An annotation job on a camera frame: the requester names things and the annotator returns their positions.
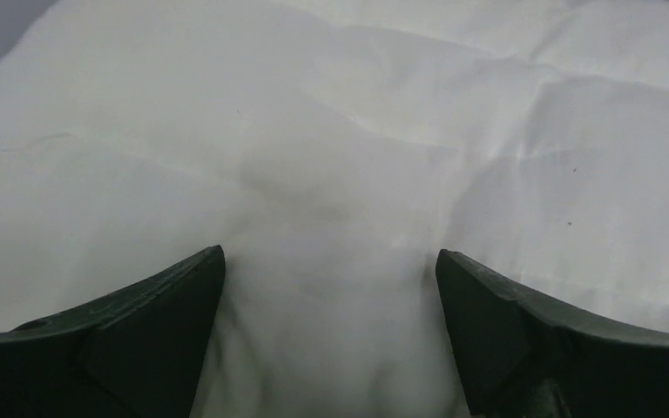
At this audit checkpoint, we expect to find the white pillow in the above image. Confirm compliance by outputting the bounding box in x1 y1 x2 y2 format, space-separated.
0 1 669 417

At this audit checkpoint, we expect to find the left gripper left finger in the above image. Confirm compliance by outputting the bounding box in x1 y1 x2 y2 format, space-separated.
0 246 226 417

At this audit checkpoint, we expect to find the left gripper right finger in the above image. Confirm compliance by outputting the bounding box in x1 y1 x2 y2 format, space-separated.
436 250 669 417

